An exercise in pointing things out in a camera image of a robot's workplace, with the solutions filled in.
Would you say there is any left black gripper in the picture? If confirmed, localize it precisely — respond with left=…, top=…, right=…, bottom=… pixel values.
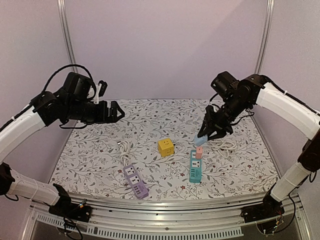
left=65, top=98, right=125, bottom=125

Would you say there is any grey blue plug adapter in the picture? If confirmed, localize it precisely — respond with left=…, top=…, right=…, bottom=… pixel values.
left=193, top=134, right=208, bottom=147

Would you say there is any pink plug adapter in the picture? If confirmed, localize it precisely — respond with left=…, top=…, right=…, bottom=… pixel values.
left=195, top=146, right=203, bottom=160

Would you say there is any teal power strip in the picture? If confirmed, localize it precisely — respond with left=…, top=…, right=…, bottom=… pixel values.
left=189, top=149, right=202, bottom=184

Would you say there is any yellow cube socket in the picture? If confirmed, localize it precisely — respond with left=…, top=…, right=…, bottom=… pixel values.
left=157, top=138, right=175, bottom=157

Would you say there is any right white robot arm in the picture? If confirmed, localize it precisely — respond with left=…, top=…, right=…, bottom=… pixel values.
left=194, top=71, right=320, bottom=218

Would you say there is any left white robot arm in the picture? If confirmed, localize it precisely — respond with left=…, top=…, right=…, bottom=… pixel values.
left=0, top=89, right=125, bottom=217

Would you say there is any floral table cloth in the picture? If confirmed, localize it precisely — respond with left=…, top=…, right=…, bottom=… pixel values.
left=50, top=99, right=279, bottom=201

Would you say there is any purple power strip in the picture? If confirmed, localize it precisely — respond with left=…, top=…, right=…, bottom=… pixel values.
left=123, top=164, right=149, bottom=200

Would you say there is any white cord of teal strip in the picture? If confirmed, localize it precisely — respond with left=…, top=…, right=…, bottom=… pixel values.
left=207, top=138, right=240, bottom=157

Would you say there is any white cord of purple strip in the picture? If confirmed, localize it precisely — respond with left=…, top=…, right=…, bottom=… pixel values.
left=116, top=139, right=133, bottom=167

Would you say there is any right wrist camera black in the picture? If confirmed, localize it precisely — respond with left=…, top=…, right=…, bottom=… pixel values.
left=210, top=71, right=239, bottom=100

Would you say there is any left black camera cable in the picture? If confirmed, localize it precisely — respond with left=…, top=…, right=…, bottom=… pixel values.
left=43, top=64, right=95, bottom=93

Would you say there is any aluminium front rail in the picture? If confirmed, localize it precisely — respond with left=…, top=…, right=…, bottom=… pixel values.
left=21, top=192, right=312, bottom=240

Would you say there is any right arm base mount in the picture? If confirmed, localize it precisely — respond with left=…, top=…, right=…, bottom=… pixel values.
left=240, top=194, right=285, bottom=223

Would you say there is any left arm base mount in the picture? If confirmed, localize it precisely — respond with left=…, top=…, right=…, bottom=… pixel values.
left=48, top=183, right=93, bottom=223

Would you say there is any left aluminium frame post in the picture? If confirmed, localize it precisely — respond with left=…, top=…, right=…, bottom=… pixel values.
left=56, top=0, right=76, bottom=65

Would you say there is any aluminium frame post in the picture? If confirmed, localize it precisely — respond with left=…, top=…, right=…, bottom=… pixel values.
left=254, top=0, right=275, bottom=74
left=56, top=0, right=76, bottom=65

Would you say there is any right aluminium frame post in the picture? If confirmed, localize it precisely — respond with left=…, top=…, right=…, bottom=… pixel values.
left=254, top=0, right=275, bottom=74

